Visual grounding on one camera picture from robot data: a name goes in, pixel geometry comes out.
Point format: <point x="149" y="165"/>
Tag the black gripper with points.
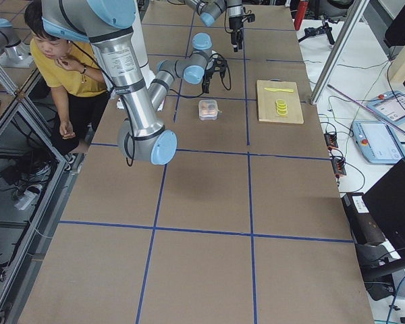
<point x="235" y="23"/>

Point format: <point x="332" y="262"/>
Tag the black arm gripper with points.
<point x="208" y="75"/>

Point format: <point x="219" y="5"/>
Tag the clear plastic egg box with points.
<point x="214" y="106"/>

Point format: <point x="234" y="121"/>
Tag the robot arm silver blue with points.
<point x="109" y="27"/>
<point x="210" y="12"/>

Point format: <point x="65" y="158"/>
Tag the black box on desk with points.
<point x="364" y="228"/>

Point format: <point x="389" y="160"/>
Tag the red cylinder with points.
<point x="300" y="13"/>

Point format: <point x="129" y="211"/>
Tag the wooden cutting board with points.
<point x="266" y="103"/>

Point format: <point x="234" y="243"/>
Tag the black tripod rod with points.
<point x="325" y="28"/>

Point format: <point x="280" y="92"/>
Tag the yellow plastic knife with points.
<point x="289" y="90"/>

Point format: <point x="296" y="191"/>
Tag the yellow lemon slices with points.
<point x="281" y="107"/>

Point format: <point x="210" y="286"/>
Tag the person in yellow shirt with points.
<point x="77" y="87"/>

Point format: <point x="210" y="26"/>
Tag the near teach pendant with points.
<point x="377" y="143"/>

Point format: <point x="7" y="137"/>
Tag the teach pendant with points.
<point x="377" y="143"/>
<point x="390" y="105"/>

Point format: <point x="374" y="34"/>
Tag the far teach pendant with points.
<point x="390" y="105"/>

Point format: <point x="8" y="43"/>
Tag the long reacher grabber tool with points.
<point x="379" y="117"/>

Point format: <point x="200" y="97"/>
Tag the black monitor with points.
<point x="385" y="201"/>

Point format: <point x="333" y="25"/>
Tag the white power strip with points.
<point x="26" y="199"/>

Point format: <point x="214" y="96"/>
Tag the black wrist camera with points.
<point x="250" y="17"/>

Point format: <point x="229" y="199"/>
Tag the aluminium frame post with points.
<point x="353" y="17"/>

